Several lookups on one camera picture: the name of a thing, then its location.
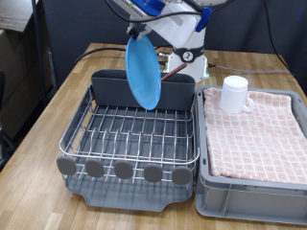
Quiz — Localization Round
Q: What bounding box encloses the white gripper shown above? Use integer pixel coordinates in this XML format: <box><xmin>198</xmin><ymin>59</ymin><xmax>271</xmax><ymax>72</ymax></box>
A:
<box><xmin>126</xmin><ymin>8</ymin><xmax>202</xmax><ymax>50</ymax></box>

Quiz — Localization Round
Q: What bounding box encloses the blue plate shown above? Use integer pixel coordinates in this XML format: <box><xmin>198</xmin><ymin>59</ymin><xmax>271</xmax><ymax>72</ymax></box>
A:
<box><xmin>125</xmin><ymin>34</ymin><xmax>162</xmax><ymax>111</ymax></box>

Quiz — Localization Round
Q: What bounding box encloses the reddish brown wooden spoon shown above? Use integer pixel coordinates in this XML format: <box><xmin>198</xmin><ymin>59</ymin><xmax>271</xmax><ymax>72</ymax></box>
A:
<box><xmin>160</xmin><ymin>62</ymin><xmax>188</xmax><ymax>81</ymax></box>

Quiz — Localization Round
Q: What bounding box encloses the pink checked dish cloth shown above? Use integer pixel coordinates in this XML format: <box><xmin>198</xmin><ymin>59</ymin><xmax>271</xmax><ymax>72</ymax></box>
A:
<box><xmin>202</xmin><ymin>86</ymin><xmax>307</xmax><ymax>186</ymax></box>

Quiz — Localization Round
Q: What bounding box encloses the dark grey dish rack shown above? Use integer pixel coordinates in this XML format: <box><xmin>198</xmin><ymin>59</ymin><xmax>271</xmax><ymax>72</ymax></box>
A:
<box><xmin>63</xmin><ymin>87</ymin><xmax>197</xmax><ymax>213</ymax></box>

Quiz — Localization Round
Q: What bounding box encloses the black backdrop panel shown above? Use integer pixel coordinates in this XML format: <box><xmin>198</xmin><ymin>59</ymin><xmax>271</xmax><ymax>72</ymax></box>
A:
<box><xmin>41</xmin><ymin>0</ymin><xmax>307</xmax><ymax>89</ymax></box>

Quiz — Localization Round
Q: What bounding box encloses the dark grey cutlery holder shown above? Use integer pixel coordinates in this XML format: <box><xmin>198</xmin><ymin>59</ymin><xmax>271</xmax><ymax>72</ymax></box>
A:
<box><xmin>90</xmin><ymin>69</ymin><xmax>197</xmax><ymax>112</ymax></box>

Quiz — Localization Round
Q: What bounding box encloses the white mug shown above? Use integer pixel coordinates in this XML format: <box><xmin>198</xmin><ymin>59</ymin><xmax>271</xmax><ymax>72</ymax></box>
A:
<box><xmin>219</xmin><ymin>75</ymin><xmax>256</xmax><ymax>114</ymax></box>

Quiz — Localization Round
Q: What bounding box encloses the brown cardboard box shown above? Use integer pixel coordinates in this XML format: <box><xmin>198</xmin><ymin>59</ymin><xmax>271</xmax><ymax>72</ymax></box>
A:
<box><xmin>0</xmin><ymin>28</ymin><xmax>54</xmax><ymax>138</ymax></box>

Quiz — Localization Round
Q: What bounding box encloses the grey plastic crate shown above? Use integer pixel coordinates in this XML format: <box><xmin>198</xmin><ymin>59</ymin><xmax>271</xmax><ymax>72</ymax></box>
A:
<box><xmin>195</xmin><ymin>84</ymin><xmax>307</xmax><ymax>226</ymax></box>

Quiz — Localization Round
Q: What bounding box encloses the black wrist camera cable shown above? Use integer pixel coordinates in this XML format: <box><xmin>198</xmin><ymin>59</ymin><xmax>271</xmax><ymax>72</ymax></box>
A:
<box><xmin>104</xmin><ymin>0</ymin><xmax>238</xmax><ymax>24</ymax></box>

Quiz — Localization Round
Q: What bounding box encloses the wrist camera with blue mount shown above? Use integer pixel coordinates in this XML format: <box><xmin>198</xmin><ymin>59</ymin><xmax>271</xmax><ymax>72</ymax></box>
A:
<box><xmin>109</xmin><ymin>0</ymin><xmax>167</xmax><ymax>18</ymax></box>

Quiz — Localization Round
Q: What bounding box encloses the looped black cable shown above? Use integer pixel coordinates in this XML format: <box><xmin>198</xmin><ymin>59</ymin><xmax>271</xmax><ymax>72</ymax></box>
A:
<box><xmin>154</xmin><ymin>45</ymin><xmax>176</xmax><ymax>67</ymax></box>

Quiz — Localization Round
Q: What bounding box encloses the long black table cable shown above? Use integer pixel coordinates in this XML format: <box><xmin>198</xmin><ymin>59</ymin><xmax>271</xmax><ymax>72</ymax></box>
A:
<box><xmin>74</xmin><ymin>46</ymin><xmax>129</xmax><ymax>66</ymax></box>

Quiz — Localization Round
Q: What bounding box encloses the blue cable strap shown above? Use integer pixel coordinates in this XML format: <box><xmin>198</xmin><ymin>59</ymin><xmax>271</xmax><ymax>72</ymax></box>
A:
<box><xmin>194</xmin><ymin>5</ymin><xmax>213</xmax><ymax>34</ymax></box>

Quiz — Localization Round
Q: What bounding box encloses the black metal post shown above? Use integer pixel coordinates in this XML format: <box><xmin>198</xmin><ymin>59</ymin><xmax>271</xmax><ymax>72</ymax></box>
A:
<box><xmin>31</xmin><ymin>0</ymin><xmax>49</xmax><ymax>108</ymax></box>

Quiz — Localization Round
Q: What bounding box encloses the thin black hanging cable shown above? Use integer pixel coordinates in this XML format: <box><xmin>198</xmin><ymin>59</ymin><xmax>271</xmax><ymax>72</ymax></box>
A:
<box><xmin>263</xmin><ymin>0</ymin><xmax>299</xmax><ymax>81</ymax></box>

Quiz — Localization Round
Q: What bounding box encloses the chrome wire dish rack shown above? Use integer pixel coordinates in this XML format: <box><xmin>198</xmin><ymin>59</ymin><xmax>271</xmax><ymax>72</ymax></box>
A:
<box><xmin>56</xmin><ymin>84</ymin><xmax>201</xmax><ymax>190</ymax></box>

